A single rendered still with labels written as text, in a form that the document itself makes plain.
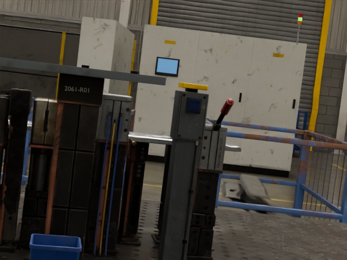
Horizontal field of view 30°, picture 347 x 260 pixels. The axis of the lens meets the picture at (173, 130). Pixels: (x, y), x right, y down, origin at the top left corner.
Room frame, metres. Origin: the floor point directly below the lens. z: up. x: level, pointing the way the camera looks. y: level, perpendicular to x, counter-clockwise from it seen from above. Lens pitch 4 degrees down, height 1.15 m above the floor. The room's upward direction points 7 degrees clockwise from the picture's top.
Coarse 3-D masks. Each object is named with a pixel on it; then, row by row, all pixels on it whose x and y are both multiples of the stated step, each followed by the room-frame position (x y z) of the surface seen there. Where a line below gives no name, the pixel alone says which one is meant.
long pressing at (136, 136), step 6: (30, 126) 1.70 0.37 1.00; (132, 132) 1.90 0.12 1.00; (132, 138) 1.75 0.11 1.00; (138, 138) 1.75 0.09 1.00; (144, 138) 1.75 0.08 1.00; (150, 138) 1.76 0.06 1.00; (156, 138) 1.76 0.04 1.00; (162, 138) 1.77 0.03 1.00; (168, 138) 1.83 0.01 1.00; (168, 144) 1.77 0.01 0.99; (228, 144) 1.87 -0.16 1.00; (228, 150) 1.80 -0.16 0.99; (234, 150) 1.80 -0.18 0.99; (240, 150) 1.82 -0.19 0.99
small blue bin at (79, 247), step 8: (32, 240) 1.35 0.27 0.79; (40, 240) 1.41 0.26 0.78; (48, 240) 1.41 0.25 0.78; (56, 240) 1.42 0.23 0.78; (64, 240) 1.42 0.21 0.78; (72, 240) 1.42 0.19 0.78; (80, 240) 1.40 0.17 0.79; (32, 248) 1.32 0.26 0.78; (40, 248) 1.32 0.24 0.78; (48, 248) 1.32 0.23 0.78; (56, 248) 1.33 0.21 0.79; (64, 248) 1.33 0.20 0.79; (72, 248) 1.33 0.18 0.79; (80, 248) 1.34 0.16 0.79; (32, 256) 1.32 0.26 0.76; (40, 256) 1.32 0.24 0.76; (48, 256) 1.33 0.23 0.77; (56, 256) 1.33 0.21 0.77; (64, 256) 1.33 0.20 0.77; (72, 256) 1.34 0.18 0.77
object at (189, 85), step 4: (180, 84) 1.52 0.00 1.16; (184, 84) 1.49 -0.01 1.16; (188, 84) 1.50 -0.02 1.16; (192, 84) 1.50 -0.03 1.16; (196, 84) 1.50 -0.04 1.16; (188, 88) 1.52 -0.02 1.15; (192, 88) 1.50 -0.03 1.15; (196, 88) 1.50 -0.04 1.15; (200, 88) 1.50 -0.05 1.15; (204, 88) 1.50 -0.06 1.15; (196, 92) 1.52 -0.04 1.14
